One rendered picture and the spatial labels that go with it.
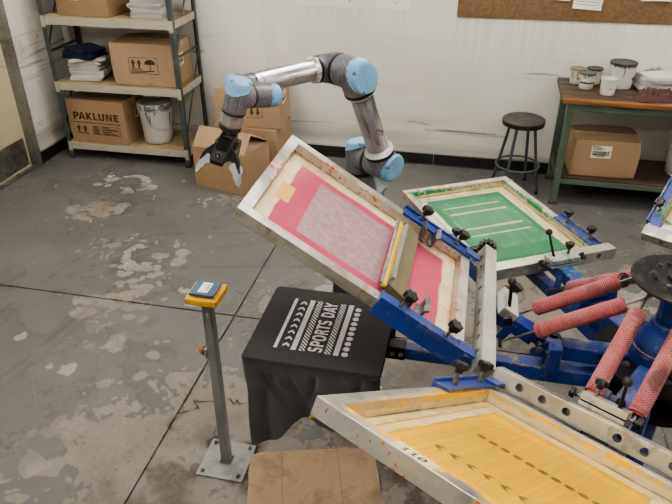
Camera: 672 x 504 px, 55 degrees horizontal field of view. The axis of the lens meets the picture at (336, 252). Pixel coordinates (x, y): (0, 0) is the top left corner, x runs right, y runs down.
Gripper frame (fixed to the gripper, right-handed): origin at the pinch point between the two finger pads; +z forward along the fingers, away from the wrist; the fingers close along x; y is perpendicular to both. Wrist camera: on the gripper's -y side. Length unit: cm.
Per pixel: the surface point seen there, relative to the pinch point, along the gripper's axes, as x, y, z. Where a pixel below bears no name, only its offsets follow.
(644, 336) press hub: -146, -2, -4
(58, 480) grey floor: 37, -15, 167
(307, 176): -26.4, 15.7, -5.3
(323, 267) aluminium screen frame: -44, -29, -3
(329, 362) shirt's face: -56, -19, 39
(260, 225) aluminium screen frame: -23.0, -29.2, -9.0
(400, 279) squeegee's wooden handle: -67, -13, 2
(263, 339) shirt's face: -32, -12, 47
